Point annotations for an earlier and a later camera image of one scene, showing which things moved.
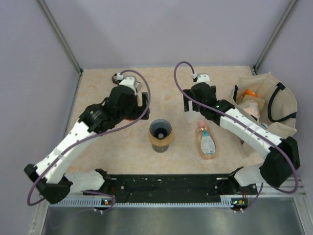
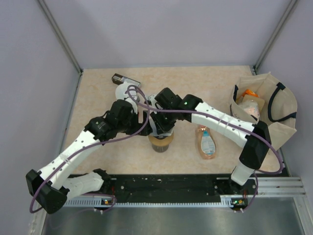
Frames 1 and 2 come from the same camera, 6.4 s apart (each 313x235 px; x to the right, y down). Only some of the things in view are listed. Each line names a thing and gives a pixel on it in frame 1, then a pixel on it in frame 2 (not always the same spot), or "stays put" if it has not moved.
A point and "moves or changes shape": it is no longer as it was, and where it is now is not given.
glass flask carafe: [160, 149] stays put
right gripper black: [190, 92] to [160, 127]
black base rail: [172, 189] stays put
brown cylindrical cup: [160, 142] stays put
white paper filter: [191, 116] moves or changes shape
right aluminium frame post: [256, 68] stays put
